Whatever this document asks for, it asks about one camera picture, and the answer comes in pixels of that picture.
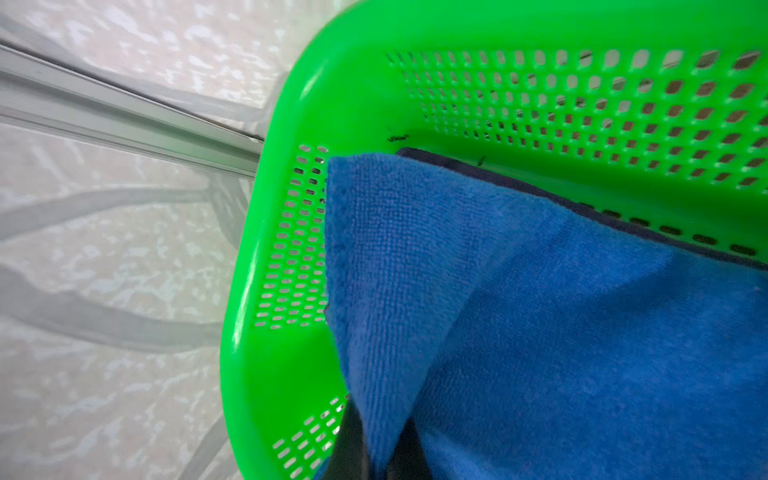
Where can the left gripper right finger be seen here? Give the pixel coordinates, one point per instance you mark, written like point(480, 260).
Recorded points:
point(408, 461)

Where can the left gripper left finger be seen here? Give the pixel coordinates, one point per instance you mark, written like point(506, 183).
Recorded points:
point(350, 459)

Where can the blue towel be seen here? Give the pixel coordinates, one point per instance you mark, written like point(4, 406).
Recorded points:
point(528, 342)

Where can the purple towel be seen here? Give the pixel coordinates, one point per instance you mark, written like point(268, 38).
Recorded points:
point(580, 209)

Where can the green plastic basket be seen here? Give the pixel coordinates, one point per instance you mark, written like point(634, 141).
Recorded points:
point(650, 114)

